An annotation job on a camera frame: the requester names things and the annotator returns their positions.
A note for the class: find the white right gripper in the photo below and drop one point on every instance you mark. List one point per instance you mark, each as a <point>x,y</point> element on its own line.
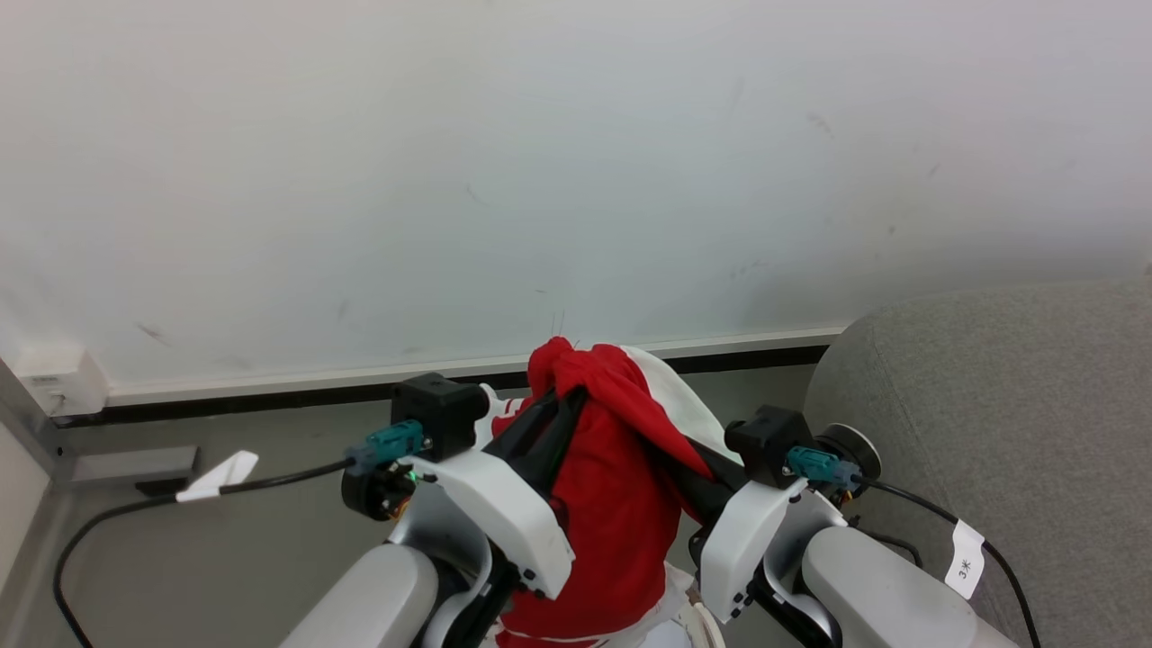
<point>742,540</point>

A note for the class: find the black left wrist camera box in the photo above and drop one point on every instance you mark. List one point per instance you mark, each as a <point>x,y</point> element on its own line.
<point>441,409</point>

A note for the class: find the grey fabric sofa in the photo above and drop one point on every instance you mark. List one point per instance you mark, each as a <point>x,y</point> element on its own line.
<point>1008,414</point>

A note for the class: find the black partition foot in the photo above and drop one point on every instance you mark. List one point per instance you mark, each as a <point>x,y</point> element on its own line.
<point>162,487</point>

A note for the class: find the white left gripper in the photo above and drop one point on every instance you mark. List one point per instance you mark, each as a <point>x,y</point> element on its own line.
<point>504,513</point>

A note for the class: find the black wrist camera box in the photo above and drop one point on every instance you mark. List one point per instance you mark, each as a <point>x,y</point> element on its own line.
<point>765,441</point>
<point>441,409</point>

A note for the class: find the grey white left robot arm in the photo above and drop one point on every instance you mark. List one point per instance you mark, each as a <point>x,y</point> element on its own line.
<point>378,594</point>

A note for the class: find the white baseboard strip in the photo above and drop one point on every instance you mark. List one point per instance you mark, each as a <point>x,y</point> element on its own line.
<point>360,376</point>

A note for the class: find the red and white garment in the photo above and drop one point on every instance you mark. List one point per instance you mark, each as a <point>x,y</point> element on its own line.
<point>612,504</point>

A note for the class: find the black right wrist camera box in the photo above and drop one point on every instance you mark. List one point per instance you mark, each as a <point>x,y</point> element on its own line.
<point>765,441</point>

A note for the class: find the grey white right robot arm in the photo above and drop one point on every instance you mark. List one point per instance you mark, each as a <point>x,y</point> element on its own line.
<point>873,585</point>

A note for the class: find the white perforated laundry basket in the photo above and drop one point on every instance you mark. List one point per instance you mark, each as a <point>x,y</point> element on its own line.
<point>708,632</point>

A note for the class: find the white wall socket box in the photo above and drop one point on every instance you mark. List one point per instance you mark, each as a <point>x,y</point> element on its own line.
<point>63,378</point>

